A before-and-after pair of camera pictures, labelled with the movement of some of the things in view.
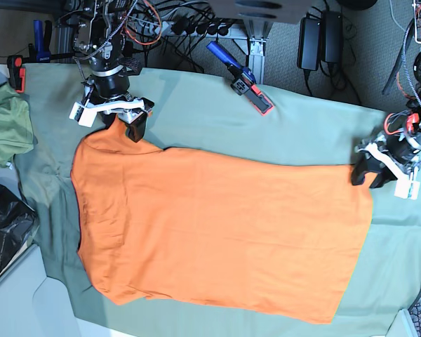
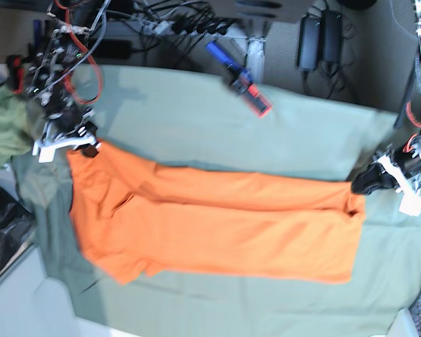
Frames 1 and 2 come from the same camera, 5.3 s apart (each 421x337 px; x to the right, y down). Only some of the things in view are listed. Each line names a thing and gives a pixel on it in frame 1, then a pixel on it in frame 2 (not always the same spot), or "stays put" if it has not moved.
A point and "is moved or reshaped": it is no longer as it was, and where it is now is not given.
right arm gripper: x=110 y=93 → x=56 y=133
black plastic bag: x=10 y=221 stays put
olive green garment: x=9 y=126 stays put
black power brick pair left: x=309 y=49 stays put
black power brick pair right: x=332 y=36 stays put
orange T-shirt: x=203 y=229 is moved or reshaped
